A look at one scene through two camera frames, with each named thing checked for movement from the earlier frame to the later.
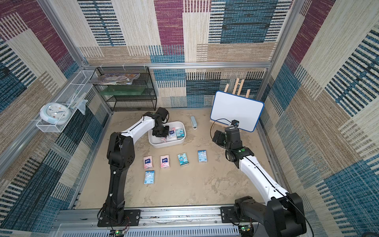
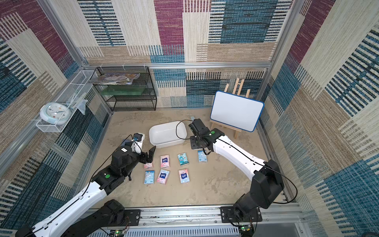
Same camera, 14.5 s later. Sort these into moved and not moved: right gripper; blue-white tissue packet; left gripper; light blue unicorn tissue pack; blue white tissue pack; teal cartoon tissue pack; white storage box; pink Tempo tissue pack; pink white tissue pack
Moved: pink white tissue pack; right gripper; left gripper
Not moved: blue white tissue pack; white storage box; blue-white tissue packet; teal cartoon tissue pack; light blue unicorn tissue pack; pink Tempo tissue pack
